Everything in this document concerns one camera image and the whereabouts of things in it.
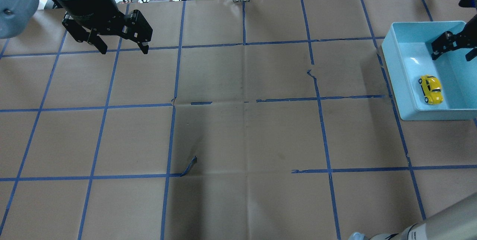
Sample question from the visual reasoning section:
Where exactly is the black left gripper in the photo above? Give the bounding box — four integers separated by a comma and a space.
62, 0, 153, 55

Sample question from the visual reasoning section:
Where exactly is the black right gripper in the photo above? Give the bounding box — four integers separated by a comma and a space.
431, 0, 477, 61

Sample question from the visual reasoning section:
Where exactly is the yellow beetle toy car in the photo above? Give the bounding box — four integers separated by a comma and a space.
418, 74, 443, 105

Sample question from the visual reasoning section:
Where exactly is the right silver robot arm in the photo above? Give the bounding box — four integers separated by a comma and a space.
372, 16, 476, 240

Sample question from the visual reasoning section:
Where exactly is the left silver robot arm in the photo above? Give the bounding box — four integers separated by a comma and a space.
0, 0, 153, 54

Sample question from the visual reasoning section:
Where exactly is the light blue plastic bin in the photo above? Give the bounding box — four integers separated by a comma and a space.
382, 21, 477, 120

